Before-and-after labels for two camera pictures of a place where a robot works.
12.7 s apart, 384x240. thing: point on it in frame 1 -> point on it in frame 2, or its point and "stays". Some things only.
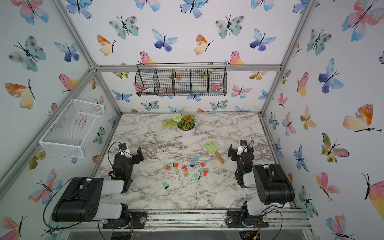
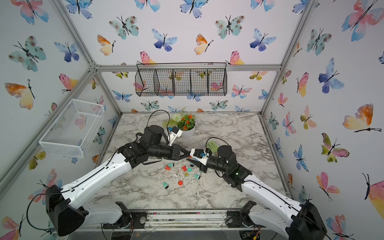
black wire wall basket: (181, 79) stays
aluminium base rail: (204, 220) stays
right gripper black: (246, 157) -> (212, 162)
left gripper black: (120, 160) -> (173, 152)
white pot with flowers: (185, 123) stays
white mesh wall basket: (73, 131) stays
